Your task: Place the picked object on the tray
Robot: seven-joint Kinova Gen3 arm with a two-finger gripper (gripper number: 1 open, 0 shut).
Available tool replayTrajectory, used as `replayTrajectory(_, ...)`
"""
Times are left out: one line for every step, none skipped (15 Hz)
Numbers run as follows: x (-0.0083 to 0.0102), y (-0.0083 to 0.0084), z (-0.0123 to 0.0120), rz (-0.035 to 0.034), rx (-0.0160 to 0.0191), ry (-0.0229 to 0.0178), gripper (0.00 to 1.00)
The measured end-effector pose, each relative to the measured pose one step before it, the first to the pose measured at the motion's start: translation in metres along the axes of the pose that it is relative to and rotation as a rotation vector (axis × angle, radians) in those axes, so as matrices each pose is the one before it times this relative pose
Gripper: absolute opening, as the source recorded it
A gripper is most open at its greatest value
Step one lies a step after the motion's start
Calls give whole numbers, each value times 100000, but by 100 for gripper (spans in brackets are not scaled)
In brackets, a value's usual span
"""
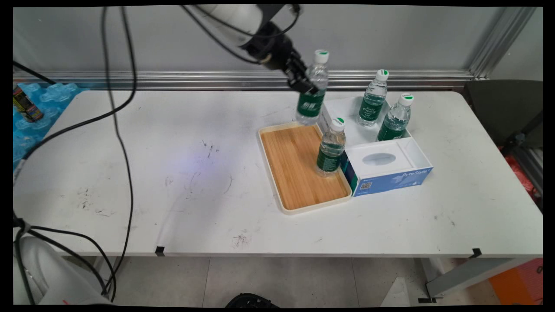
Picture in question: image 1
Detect thick black hanging cable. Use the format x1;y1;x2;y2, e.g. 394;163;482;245
13;5;137;182

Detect slanted aluminium frame post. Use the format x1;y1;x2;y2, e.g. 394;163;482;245
468;6;538;80

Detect green label water bottle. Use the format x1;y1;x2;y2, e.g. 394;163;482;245
376;93;415;142
316;117;347;177
296;49;330;127
358;69;389;128

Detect red packaged item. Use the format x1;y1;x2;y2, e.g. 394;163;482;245
503;154;540;202

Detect black cable behind table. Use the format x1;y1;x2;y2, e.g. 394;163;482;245
13;61;57;85

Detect blue white tissue box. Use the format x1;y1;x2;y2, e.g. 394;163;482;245
341;137;434;198

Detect black cables at arm base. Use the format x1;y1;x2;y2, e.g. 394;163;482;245
13;212;118;304

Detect wooden tray with cream rim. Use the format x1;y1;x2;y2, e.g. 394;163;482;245
258;120;353;215

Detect horizontal aluminium frame rail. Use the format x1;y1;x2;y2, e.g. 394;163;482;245
13;69;475;91

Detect orange box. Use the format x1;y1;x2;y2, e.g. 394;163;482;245
489;258;543;305

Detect black cables on wrist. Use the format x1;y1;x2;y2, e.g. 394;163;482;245
180;4;302;65

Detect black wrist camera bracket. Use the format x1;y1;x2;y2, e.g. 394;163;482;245
255;4;302;23

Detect white open storage box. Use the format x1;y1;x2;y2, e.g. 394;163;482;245
319;96;413;149

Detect thin black hanging cable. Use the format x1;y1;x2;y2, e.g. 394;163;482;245
101;5;135;303

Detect blue shrink-wrapped bottle pack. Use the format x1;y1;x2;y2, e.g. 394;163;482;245
13;82;83;172

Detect white table leg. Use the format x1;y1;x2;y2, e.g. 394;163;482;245
418;257;527;303

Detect black round floor object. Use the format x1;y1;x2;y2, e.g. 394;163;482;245
225;293;280;308

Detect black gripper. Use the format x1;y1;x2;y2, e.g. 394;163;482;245
243;22;320;95

